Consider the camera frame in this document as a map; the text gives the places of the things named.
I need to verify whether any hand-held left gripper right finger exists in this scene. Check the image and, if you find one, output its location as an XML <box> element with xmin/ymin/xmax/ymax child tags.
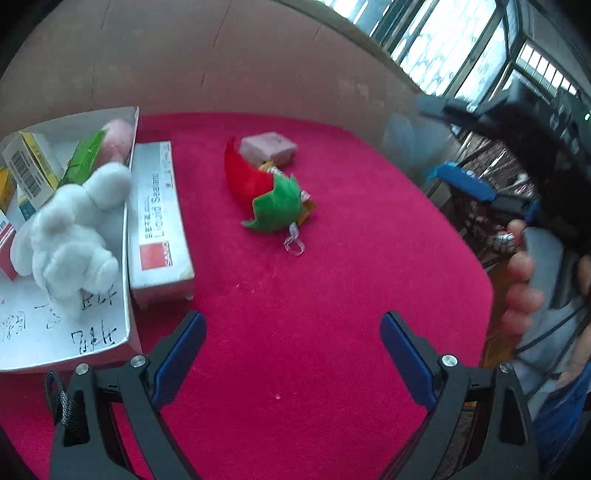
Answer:
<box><xmin>379</xmin><ymin>311</ymin><xmax>541</xmax><ymax>480</ymax></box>

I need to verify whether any green packet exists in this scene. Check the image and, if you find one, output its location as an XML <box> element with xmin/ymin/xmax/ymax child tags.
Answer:
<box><xmin>60</xmin><ymin>130</ymin><xmax>108</xmax><ymax>188</ymax></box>

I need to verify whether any red green plush toy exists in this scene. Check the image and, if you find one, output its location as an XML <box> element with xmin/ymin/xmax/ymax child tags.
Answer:
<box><xmin>224</xmin><ymin>137</ymin><xmax>306</xmax><ymax>257</ymax></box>

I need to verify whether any black wrist strap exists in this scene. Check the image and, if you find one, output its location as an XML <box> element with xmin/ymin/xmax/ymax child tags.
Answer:
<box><xmin>44</xmin><ymin>369</ymin><xmax>89</xmax><ymax>446</ymax></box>

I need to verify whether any white cardboard box tray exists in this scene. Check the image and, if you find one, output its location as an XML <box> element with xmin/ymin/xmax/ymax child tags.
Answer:
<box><xmin>0</xmin><ymin>106</ymin><xmax>144</xmax><ymax>374</ymax></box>

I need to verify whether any person's right hand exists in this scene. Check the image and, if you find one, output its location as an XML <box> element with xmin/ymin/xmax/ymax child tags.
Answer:
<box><xmin>499</xmin><ymin>218</ymin><xmax>546</xmax><ymax>337</ymax></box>

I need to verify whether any window with metal grille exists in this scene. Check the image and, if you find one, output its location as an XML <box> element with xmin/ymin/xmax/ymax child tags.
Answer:
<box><xmin>323</xmin><ymin>0</ymin><xmax>591</xmax><ymax>121</ymax></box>

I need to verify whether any pink box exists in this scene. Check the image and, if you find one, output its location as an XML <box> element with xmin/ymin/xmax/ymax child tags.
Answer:
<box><xmin>239</xmin><ymin>132</ymin><xmax>298</xmax><ymax>168</ymax></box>

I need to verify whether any pink plush toy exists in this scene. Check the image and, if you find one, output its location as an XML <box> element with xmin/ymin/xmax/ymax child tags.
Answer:
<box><xmin>99</xmin><ymin>119</ymin><xmax>137</xmax><ymax>164</ymax></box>

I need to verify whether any long white box red label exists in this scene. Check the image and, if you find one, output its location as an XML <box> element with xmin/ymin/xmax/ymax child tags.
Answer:
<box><xmin>127</xmin><ymin>141</ymin><xmax>195</xmax><ymax>308</ymax></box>

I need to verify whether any white yellow medicine box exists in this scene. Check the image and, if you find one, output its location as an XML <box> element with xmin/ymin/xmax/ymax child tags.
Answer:
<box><xmin>2</xmin><ymin>132</ymin><xmax>65</xmax><ymax>208</ymax></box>

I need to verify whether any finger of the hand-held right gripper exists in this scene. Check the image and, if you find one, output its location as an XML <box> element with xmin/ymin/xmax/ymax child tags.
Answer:
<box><xmin>425</xmin><ymin>161</ymin><xmax>542</xmax><ymax>223</ymax></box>
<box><xmin>413</xmin><ymin>93</ymin><xmax>511</xmax><ymax>134</ymax></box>

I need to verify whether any blue denim clothing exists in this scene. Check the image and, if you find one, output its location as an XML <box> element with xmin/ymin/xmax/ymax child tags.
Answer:
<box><xmin>531</xmin><ymin>369</ymin><xmax>591</xmax><ymax>469</ymax></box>

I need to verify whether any red white medicine box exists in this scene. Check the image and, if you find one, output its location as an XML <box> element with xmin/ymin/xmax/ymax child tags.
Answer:
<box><xmin>0</xmin><ymin>210</ymin><xmax>21</xmax><ymax>281</ymax></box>

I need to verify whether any magenta towel table cover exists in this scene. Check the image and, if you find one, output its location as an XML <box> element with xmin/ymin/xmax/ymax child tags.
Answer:
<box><xmin>0</xmin><ymin>112</ymin><xmax>495</xmax><ymax>480</ymax></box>

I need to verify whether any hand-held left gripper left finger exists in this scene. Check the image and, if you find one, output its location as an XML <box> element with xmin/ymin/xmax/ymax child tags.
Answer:
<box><xmin>48</xmin><ymin>310</ymin><xmax>208</xmax><ymax>480</ymax></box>

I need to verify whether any white plush rabbit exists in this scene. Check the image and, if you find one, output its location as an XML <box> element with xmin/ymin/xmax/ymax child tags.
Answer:
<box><xmin>10</xmin><ymin>161</ymin><xmax>134</xmax><ymax>321</ymax></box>

